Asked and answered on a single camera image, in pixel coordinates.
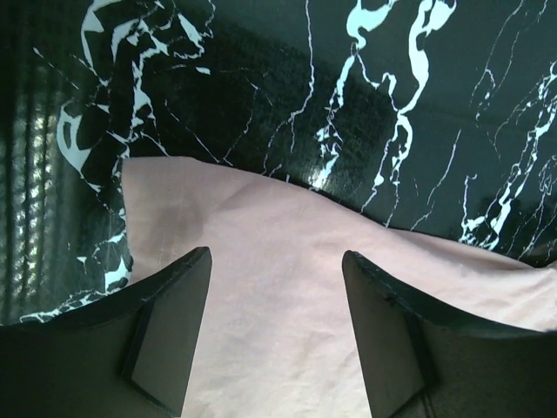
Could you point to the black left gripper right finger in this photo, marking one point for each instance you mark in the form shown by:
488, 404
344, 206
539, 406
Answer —
421, 357

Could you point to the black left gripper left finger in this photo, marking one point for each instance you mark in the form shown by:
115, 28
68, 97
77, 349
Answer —
128, 354

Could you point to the pink printed t-shirt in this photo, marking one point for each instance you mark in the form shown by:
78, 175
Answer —
276, 338

